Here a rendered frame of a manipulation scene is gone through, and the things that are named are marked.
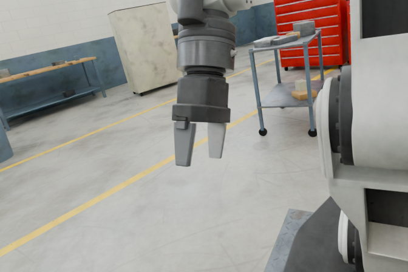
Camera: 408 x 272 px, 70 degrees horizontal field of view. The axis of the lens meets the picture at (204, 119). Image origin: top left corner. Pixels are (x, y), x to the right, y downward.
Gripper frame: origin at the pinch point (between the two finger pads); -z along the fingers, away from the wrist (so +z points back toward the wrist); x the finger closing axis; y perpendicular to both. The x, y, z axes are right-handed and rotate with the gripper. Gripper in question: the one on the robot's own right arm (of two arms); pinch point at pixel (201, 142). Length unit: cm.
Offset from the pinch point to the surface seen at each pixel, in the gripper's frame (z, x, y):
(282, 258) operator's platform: -41, -57, 2
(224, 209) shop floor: -55, -135, -52
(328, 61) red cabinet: 100, -455, -19
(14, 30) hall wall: 160, -305, -599
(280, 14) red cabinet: 179, -444, -97
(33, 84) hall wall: 56, -344, -592
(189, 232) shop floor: -66, -113, -64
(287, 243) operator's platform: -38, -63, 2
